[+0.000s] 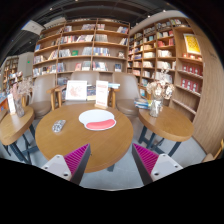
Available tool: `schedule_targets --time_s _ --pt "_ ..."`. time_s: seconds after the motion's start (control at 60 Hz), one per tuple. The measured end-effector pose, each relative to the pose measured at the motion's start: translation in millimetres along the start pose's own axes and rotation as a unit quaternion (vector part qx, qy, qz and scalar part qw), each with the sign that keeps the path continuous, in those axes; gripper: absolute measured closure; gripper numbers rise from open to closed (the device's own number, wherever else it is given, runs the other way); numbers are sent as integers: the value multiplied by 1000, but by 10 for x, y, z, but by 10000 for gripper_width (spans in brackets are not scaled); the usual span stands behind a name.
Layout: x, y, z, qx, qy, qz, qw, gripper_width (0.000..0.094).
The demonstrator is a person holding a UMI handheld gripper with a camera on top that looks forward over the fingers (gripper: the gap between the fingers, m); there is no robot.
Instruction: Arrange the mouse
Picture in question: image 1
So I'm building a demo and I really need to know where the glass vase with dried flowers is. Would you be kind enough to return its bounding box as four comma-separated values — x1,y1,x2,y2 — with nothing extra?
146,69,175,118

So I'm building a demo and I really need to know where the white framed picture card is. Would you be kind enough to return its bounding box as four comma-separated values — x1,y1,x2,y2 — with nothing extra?
65,80,87,100

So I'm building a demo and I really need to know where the wooden bookshelf centre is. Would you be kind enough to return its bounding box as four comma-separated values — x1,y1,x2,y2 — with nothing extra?
33,18,130,78

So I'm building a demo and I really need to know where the white and red mouse pad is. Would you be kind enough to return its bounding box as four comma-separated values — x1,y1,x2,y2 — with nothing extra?
79,109,116,131

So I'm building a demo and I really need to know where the left vase with dried flowers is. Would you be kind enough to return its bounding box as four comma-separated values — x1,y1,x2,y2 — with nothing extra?
10,77,33,118

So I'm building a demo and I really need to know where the beige armchair left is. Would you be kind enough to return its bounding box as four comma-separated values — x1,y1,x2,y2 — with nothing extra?
29,74,55,119

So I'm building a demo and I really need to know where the beige armchair right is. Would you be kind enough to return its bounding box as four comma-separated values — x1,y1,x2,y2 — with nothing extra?
111,71,142,118

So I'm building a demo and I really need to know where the wooden bookshelf right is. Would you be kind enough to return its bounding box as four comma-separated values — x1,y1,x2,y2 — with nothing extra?
128,17,203,121

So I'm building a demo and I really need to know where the stack of books on table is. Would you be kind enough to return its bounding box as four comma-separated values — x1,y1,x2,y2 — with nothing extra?
134,98,152,109

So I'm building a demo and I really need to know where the beige armchair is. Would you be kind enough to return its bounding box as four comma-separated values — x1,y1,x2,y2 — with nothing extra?
111,71,142,118
61,70,100,107
29,74,55,119

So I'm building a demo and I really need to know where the wooden bookshelf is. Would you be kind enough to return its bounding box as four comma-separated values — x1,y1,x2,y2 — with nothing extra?
2,56,19,90
128,17,203,121
33,18,130,78

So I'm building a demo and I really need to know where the round wooden left table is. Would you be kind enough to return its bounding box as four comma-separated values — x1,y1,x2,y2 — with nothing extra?
0,106,35,145

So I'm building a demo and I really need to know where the small white sign left table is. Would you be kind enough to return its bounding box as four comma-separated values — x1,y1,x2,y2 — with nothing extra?
7,94,16,115

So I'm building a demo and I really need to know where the round wooden table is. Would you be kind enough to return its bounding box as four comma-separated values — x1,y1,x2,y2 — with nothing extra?
0,106,35,145
35,104,133,173
139,106,194,142

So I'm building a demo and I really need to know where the beige armchair centre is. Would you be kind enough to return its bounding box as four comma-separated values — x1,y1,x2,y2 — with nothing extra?
61,70,100,107

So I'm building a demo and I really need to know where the white sign with red text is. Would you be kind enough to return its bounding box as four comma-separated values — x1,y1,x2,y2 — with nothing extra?
96,80,108,108

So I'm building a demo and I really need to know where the round wooden centre table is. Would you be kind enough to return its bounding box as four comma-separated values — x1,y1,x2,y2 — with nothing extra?
35,104,133,173

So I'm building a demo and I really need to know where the yellow poster on shelf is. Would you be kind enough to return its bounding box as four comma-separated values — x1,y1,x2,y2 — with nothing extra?
183,33,201,55

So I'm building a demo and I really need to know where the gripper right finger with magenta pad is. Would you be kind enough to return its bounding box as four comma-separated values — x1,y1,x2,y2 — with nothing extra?
132,143,182,185

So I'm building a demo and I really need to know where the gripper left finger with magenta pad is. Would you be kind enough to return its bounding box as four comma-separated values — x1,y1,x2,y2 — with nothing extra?
42,144,91,185

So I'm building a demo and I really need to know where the round wooden right table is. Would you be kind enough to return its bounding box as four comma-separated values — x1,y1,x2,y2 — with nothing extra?
139,106,194,142

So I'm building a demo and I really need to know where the wooden bookshelf far left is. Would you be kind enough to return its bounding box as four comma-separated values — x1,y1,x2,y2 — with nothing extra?
2,56,19,90

